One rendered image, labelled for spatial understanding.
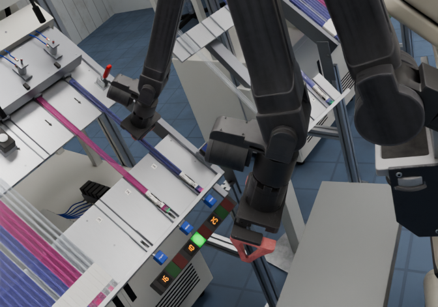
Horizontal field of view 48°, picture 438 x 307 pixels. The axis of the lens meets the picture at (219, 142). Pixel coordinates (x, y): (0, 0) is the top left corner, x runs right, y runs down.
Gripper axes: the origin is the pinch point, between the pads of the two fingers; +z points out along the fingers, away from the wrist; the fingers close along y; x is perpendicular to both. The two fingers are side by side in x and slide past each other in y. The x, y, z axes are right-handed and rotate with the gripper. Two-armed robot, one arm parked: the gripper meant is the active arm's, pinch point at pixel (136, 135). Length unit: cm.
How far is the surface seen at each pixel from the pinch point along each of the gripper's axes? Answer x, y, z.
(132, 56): -121, -183, 237
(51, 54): -32.6, 0.8, -6.3
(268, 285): 63, -9, 42
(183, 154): 13.6, -5.8, 1.1
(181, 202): 22.6, 6.3, 1.1
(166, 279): 33.0, 25.2, 2.1
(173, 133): 7.2, -8.5, -0.2
